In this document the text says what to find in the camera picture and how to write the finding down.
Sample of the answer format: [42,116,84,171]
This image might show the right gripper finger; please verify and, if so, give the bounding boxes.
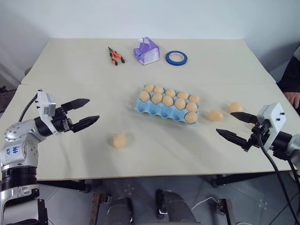
[216,128,250,148]
[230,111,258,124]

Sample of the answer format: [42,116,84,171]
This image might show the dark grey rounded shape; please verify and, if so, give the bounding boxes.
[155,189,198,225]
[106,197,135,225]

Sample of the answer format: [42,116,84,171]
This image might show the rusty metal stand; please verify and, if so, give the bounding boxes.
[91,192,111,225]
[217,198,236,225]

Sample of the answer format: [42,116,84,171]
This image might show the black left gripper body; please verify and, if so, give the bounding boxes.
[51,106,75,135]

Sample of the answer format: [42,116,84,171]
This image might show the blue egg carton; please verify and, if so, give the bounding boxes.
[134,84,201,125]

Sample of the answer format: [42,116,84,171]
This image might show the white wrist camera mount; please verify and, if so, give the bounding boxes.
[36,89,57,121]
[256,102,287,151]

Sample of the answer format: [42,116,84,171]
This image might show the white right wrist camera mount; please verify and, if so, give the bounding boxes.
[256,102,287,151]

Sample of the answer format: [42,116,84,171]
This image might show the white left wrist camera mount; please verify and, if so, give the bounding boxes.
[36,89,57,121]

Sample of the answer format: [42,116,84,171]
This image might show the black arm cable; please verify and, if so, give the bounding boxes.
[257,130,300,225]
[18,93,39,122]

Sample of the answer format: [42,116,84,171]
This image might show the bystander bare hand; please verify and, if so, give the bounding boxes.
[286,91,300,109]

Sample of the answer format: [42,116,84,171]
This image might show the purple tissue pack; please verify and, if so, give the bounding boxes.
[133,37,161,66]

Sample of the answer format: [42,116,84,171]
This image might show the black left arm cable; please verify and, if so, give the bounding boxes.
[18,93,39,122]

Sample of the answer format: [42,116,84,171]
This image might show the orange black pliers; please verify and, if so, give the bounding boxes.
[107,46,126,66]

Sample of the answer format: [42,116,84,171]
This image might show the blue tape roll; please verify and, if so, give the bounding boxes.
[165,50,188,66]

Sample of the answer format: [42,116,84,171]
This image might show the black object pile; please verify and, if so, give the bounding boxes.
[0,86,15,115]

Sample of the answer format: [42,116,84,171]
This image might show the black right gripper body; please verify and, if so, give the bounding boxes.
[242,119,270,152]

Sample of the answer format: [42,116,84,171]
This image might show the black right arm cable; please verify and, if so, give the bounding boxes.
[257,130,300,225]

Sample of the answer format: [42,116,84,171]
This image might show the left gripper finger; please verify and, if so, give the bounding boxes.
[71,115,101,134]
[61,98,90,113]

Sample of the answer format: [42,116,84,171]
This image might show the white floor cable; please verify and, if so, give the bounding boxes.
[192,196,220,212]

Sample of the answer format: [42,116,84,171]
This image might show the black table leg bar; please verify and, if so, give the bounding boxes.
[37,180,91,194]
[210,172,293,188]

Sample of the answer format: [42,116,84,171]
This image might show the person in dark clothing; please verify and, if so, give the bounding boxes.
[276,42,300,94]

